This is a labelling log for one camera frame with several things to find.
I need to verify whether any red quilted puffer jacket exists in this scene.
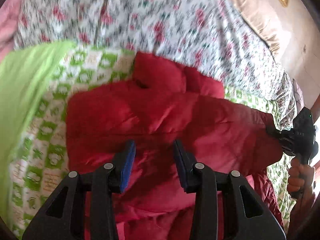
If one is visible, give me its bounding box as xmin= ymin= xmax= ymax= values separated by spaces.
xmin=66 ymin=52 xmax=283 ymax=239

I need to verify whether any person's right hand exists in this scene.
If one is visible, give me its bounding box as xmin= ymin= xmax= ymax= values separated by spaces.
xmin=287 ymin=157 xmax=315 ymax=196

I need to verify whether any green patterned bed sheet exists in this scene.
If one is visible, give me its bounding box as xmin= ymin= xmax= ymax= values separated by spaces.
xmin=1 ymin=42 xmax=293 ymax=239

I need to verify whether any pink folded blanket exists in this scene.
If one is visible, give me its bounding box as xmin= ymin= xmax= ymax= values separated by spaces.
xmin=0 ymin=0 xmax=21 ymax=61

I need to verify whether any floral white quilt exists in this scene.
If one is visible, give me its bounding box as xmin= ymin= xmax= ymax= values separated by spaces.
xmin=14 ymin=0 xmax=297 ymax=128

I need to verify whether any beige pillow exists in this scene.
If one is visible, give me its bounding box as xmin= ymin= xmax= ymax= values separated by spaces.
xmin=231 ymin=0 xmax=283 ymax=56

